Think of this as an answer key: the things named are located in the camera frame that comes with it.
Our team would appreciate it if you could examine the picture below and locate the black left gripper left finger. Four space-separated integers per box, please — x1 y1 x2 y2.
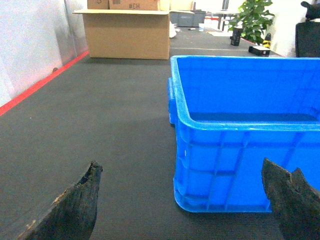
17 161 103 240

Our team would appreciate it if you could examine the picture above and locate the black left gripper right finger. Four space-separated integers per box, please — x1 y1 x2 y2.
261 158 320 240

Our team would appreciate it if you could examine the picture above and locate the large blue plastic crate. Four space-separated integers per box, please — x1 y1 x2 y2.
167 55 320 213

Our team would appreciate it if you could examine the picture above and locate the small black box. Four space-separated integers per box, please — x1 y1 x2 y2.
248 45 271 57

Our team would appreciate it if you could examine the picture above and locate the large open cardboard box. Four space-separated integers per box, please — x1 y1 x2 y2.
72 8 195 60

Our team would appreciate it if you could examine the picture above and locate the cardboard box marked H3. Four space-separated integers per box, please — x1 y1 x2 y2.
87 0 160 11

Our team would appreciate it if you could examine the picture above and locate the black office chair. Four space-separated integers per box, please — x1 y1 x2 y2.
295 0 320 58

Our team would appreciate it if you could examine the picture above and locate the black cylinder container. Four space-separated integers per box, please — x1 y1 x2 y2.
230 25 243 47

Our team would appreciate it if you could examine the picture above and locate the green potted plant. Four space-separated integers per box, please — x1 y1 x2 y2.
228 0 275 45

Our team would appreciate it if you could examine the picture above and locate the grey plastic bin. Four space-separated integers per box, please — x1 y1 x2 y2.
170 10 206 28

